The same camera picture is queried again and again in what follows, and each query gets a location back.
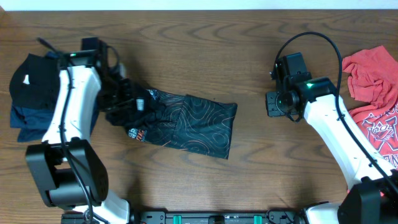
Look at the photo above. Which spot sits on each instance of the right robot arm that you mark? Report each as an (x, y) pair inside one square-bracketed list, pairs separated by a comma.
[(371, 180)]

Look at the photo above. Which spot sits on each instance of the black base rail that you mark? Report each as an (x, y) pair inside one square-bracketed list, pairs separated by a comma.
[(202, 217)]

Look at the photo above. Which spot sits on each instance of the black printed cycling jersey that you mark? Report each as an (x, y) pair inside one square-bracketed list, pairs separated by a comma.
[(182, 122)]

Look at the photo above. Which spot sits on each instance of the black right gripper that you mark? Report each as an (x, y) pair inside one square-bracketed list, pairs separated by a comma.
[(272, 110)]

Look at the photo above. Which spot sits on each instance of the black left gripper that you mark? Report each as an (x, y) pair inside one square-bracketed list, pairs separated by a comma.
[(128, 101)]

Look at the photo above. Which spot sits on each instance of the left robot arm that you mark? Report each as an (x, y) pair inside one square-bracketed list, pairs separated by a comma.
[(66, 169)]

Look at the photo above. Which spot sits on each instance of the folded black shirt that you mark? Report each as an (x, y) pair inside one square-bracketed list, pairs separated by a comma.
[(36, 83)]

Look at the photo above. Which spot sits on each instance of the folded navy blue shirt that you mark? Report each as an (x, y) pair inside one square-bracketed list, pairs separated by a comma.
[(28, 124)]

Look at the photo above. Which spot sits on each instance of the red printed t-shirt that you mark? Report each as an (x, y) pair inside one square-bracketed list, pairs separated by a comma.
[(372, 78)]

